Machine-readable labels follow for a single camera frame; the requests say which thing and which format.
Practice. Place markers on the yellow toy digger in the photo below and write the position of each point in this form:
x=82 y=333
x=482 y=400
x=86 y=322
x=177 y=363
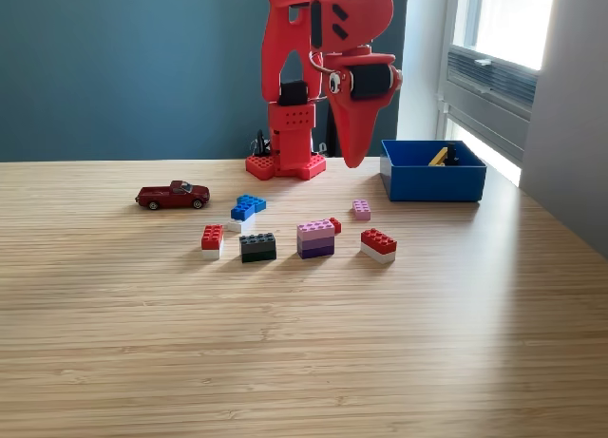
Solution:
x=439 y=157

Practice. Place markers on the pink and purple brick stack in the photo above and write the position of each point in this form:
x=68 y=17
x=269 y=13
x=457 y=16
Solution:
x=316 y=241

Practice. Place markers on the black brick stack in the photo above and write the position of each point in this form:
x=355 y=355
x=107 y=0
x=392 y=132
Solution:
x=258 y=248

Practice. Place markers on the blue plastic bin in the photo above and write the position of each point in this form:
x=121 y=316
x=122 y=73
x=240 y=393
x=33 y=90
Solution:
x=437 y=184

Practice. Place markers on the dark wooden chair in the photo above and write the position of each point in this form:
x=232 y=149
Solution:
x=332 y=139

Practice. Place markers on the small pink brick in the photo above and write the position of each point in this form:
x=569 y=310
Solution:
x=362 y=210

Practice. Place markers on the red and white brick stack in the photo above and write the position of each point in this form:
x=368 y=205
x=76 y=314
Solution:
x=212 y=238
x=378 y=245

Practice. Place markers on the grey louvred window vent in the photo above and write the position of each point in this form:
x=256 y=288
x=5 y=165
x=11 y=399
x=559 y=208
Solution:
x=503 y=79

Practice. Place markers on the blue and white brick stack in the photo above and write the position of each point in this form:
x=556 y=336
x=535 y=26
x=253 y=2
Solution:
x=247 y=207

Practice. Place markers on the white framed window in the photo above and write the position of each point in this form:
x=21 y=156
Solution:
x=513 y=20

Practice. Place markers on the dark red toy car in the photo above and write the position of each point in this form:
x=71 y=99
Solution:
x=171 y=196

